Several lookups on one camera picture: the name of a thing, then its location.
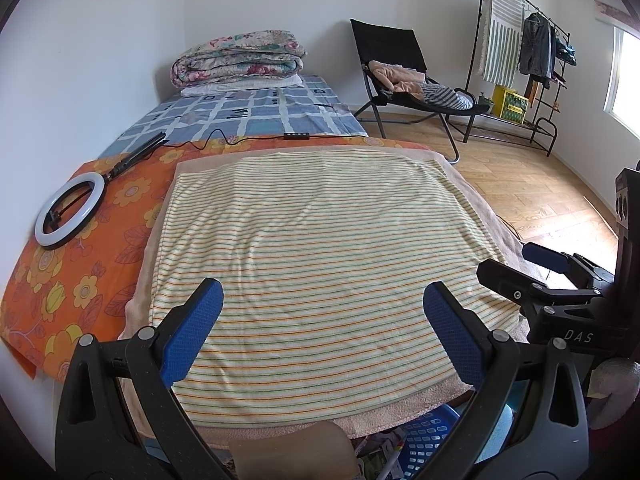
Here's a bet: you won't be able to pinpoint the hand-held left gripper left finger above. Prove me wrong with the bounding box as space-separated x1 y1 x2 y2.
55 277 226 480

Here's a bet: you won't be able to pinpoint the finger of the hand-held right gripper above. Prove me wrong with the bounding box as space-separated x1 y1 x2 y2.
476 258 602 319
521 241 615 289

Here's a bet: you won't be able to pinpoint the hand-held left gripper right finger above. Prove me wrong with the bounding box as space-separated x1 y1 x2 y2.
422 281 592 480

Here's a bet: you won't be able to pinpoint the blue plastic basket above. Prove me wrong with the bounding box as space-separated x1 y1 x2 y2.
400 402 517 480

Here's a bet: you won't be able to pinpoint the green white milk carton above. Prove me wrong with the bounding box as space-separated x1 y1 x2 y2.
359 447 402 480

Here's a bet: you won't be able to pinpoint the person's right hand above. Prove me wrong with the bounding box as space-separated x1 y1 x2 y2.
589 359 640 431

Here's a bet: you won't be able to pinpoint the beige towel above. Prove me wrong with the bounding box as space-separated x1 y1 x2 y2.
121 146 547 449

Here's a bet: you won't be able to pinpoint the orange floral sheet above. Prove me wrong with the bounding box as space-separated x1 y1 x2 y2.
0 135 437 382

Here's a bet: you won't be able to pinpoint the black metal clothes rack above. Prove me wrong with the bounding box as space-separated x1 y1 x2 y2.
467 0 574 158

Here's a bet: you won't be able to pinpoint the yellow striped towel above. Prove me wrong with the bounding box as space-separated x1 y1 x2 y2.
147 149 524 424

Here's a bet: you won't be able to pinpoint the yellow crate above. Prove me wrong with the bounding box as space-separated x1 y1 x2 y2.
491 85 531 125

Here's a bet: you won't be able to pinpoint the beige rounded object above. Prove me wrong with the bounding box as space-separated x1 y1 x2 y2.
229 420 359 480

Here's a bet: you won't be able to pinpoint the grey striped clothing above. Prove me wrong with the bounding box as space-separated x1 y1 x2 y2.
422 85 476 111

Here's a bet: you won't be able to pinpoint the black folded tripod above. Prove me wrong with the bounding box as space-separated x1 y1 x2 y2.
102 131 169 180

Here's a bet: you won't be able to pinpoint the window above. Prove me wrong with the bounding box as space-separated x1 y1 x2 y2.
602 24 640 127

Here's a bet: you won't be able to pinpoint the teal hanging garment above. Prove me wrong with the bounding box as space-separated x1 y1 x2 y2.
552 40 578 67

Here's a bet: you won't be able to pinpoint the dark hanging jacket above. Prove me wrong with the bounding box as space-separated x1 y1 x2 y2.
518 11 554 90

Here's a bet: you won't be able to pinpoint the blue plaid bedsheet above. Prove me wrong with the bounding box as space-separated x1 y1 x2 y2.
97 74 369 159

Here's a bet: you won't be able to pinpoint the green striped hanging towel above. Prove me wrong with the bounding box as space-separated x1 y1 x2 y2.
480 0 525 86

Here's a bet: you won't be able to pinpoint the pink clothing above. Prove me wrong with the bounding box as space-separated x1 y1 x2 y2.
368 60 429 101

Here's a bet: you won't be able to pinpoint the white pillow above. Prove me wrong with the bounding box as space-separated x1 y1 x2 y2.
180 74 305 98

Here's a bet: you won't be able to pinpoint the black folding chair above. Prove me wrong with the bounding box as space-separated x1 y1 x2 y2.
350 19 489 164

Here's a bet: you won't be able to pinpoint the folded floral quilt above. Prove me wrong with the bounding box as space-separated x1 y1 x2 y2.
171 29 307 89

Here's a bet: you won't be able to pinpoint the floor cables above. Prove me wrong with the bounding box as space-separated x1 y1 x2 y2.
492 210 556 281

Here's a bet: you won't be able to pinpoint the white ring light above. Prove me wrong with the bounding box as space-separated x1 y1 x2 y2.
34 171 106 250

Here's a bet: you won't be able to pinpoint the black cable with remote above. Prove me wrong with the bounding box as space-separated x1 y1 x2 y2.
165 128 312 151

